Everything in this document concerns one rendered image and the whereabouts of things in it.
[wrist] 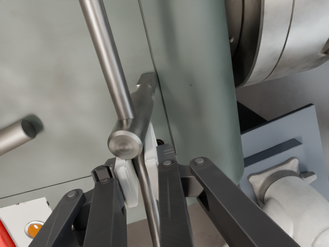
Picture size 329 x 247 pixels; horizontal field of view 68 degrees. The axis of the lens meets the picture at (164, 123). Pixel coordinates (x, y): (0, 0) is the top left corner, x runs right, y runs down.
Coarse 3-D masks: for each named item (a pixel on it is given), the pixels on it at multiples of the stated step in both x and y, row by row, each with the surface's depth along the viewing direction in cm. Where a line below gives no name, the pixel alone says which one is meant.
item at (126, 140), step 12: (144, 84) 22; (156, 84) 24; (132, 96) 19; (144, 96) 19; (144, 108) 17; (132, 120) 16; (144, 120) 16; (120, 132) 14; (132, 132) 14; (144, 132) 16; (108, 144) 15; (120, 144) 15; (132, 144) 15; (120, 156) 15; (132, 156) 15
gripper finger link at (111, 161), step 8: (112, 160) 18; (112, 168) 16; (88, 192) 14; (120, 192) 15; (88, 200) 14; (120, 200) 14; (88, 208) 13; (80, 216) 13; (88, 216) 14; (72, 224) 14; (80, 224) 14
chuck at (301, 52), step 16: (304, 0) 26; (320, 0) 26; (304, 16) 27; (320, 16) 27; (288, 32) 28; (304, 32) 29; (320, 32) 29; (288, 48) 30; (304, 48) 31; (320, 48) 31; (288, 64) 33; (304, 64) 34; (320, 64) 36
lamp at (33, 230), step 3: (30, 225) 29; (33, 225) 29; (36, 225) 29; (39, 225) 29; (30, 228) 29; (33, 228) 29; (36, 228) 29; (39, 228) 29; (30, 231) 29; (33, 231) 29; (36, 231) 29; (30, 234) 29; (33, 234) 29
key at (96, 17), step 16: (80, 0) 12; (96, 0) 12; (96, 16) 13; (96, 32) 13; (96, 48) 13; (112, 48) 14; (112, 64) 14; (112, 80) 14; (112, 96) 15; (128, 96) 15; (128, 112) 15; (144, 160) 17; (144, 176) 18; (144, 192) 19
